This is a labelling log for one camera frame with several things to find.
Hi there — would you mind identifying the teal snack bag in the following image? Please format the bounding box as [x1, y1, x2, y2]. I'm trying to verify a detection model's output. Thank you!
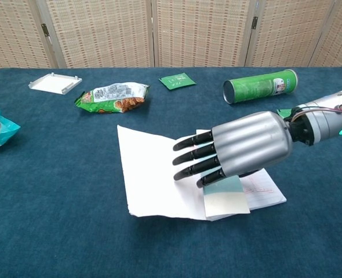
[0, 110, 21, 153]

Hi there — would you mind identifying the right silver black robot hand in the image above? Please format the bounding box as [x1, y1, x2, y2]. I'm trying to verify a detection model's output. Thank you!
[172, 111, 294, 189]

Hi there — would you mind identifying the green tea sachet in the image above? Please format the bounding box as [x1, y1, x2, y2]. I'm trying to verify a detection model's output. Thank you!
[158, 72, 197, 92]
[276, 107, 293, 119]

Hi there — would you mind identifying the green chips can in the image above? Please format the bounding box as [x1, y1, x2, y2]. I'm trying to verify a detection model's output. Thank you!
[222, 68, 299, 104]

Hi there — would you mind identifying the yellow cover notebook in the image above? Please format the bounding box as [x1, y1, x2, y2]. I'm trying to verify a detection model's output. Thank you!
[117, 124, 288, 222]

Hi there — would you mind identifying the woven folding screen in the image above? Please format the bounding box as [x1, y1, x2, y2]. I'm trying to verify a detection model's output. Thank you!
[0, 0, 342, 72]

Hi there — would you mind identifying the white plastic tray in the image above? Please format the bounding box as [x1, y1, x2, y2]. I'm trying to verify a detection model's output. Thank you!
[28, 72, 83, 96]

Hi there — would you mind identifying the dark blue tablecloth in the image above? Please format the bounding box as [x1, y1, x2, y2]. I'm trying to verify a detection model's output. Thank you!
[0, 67, 342, 278]

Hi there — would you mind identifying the green snack bag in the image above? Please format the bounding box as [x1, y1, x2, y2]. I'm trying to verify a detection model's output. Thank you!
[74, 82, 150, 114]

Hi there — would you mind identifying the light blue paper card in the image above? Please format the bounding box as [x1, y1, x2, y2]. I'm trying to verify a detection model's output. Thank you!
[202, 175, 252, 220]

